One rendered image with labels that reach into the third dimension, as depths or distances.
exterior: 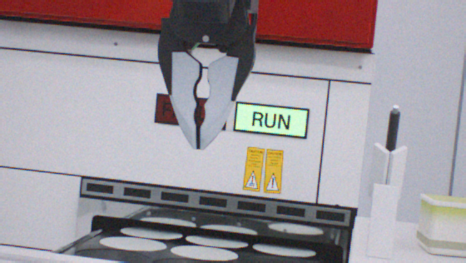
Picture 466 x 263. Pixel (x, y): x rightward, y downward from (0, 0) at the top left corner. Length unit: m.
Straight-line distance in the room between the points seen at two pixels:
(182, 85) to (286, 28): 0.55
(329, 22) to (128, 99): 0.35
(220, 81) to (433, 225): 0.41
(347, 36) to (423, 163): 1.58
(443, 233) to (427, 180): 1.77
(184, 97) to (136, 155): 0.63
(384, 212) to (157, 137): 0.51
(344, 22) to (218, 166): 0.30
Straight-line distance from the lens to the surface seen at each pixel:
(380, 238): 1.05
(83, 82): 1.46
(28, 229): 1.51
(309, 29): 1.34
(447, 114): 2.88
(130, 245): 1.31
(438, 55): 2.88
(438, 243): 1.12
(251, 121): 1.40
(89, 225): 1.46
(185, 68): 0.82
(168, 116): 1.42
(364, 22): 1.34
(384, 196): 1.04
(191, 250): 1.31
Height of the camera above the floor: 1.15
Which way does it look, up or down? 3 degrees down
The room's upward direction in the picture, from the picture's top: 6 degrees clockwise
